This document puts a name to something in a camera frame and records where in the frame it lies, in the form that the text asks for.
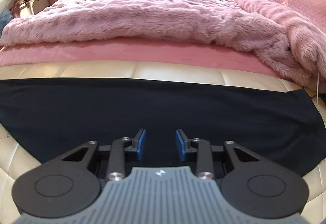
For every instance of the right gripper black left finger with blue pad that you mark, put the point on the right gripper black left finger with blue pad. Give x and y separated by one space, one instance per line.
74 180

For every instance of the pink bed sheet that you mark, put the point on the pink bed sheet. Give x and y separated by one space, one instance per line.
137 50

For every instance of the fluffy pink blanket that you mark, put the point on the fluffy pink blanket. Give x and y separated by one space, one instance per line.
280 37

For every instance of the black pants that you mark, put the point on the black pants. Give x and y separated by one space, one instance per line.
50 116

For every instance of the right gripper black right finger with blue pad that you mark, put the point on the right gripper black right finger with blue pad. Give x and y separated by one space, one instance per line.
249 182

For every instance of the cream leather bench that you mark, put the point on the cream leather bench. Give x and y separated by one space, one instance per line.
15 160

